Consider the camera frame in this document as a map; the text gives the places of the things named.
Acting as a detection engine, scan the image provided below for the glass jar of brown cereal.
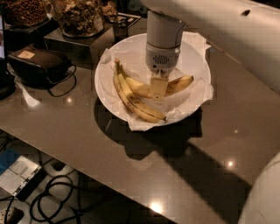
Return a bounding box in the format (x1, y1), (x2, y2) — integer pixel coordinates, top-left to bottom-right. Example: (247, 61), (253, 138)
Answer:
(1, 0), (47, 26)

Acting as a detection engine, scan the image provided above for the white box on floor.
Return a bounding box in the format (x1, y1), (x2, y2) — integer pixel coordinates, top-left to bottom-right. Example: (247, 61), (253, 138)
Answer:
(0, 156), (41, 196)

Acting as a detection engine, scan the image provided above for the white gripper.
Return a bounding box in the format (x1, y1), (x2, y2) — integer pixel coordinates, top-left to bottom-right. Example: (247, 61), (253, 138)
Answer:
(145, 43), (180, 101)

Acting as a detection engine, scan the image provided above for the metal stand block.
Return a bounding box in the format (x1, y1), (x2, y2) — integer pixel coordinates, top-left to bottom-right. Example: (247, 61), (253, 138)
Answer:
(45, 24), (115, 69)

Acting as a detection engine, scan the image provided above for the white paper liner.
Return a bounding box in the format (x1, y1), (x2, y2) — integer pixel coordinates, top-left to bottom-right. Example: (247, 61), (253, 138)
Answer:
(100, 31), (214, 131)

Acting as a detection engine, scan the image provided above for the black cable on floor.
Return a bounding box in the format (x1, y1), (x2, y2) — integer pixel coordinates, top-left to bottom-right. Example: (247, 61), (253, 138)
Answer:
(0, 130), (117, 224)

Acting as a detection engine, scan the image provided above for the yellow banana bunch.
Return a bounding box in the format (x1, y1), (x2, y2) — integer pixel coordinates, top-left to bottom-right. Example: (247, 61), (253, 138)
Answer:
(112, 58), (195, 124)

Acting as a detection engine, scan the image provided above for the glass jar of granola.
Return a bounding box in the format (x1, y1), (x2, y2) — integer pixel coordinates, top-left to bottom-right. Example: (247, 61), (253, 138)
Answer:
(52, 0), (104, 38)

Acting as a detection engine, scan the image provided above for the white bowl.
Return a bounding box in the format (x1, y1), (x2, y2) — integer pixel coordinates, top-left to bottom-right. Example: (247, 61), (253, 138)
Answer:
(94, 32), (212, 129)

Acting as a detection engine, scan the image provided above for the black headset with cable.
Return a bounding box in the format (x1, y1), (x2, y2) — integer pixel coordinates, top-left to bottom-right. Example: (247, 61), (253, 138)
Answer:
(8, 45), (77, 97)

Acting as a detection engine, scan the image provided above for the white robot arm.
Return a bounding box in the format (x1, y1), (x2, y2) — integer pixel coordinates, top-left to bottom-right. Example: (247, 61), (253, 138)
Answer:
(141, 0), (280, 224)

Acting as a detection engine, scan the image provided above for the dark stand under cereal jar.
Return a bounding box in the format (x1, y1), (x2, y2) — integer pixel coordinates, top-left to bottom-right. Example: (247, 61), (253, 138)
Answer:
(4, 18), (59, 52)

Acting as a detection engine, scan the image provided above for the small dark tray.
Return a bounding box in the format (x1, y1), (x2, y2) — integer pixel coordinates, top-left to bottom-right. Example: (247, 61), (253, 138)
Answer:
(117, 12), (141, 31)

